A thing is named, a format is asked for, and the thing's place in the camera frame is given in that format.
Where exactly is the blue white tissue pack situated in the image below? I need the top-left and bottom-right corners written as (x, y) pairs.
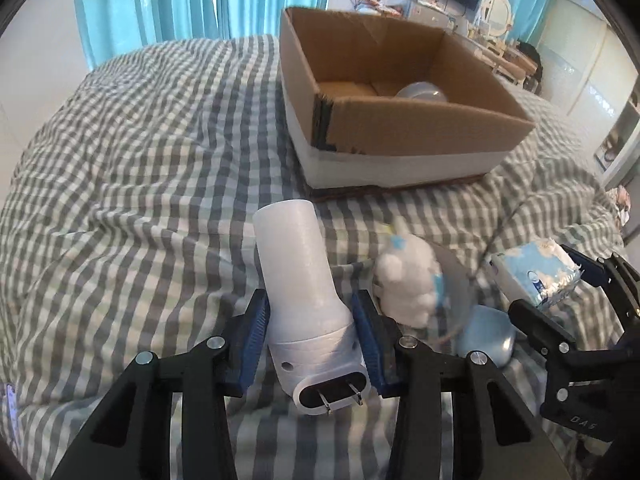
top-left (490, 239), bottom-right (586, 309)

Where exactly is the clear plastic bowl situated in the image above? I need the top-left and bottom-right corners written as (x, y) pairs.
top-left (395, 81), bottom-right (448, 104)

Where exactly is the white vanity table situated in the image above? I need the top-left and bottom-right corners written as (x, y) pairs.
top-left (470, 35), bottom-right (543, 92)

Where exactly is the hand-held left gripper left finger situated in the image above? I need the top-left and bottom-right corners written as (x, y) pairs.
top-left (50, 289), bottom-right (272, 480)

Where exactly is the white plush toy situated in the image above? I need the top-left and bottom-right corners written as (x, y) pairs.
top-left (374, 232), bottom-right (446, 330)

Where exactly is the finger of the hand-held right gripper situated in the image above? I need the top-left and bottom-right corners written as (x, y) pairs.
top-left (560, 243), bottom-right (640, 322)
top-left (508, 299), bottom-right (581, 361)

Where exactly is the white wardrobe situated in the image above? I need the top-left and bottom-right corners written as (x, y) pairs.
top-left (540, 7), bottom-right (640, 188)

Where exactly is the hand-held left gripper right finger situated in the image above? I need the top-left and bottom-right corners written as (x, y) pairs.
top-left (351, 290), bottom-right (567, 480)

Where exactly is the white oval vanity mirror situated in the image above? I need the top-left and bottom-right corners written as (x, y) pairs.
top-left (479, 0), bottom-right (514, 42)

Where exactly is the cluttered desk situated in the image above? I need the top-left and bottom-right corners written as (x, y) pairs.
top-left (354, 0), bottom-right (471, 31)

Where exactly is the white plug-in night light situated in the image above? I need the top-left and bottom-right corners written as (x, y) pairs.
top-left (252, 199), bottom-right (371, 416)

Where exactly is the cardboard box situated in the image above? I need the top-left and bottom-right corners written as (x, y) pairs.
top-left (279, 6), bottom-right (536, 191)

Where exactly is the clear plastic dome lid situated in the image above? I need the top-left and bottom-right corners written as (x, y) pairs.
top-left (432, 246), bottom-right (483, 353)

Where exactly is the grey white checkered blanket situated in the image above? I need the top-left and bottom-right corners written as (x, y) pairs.
top-left (0, 35), bottom-right (628, 480)

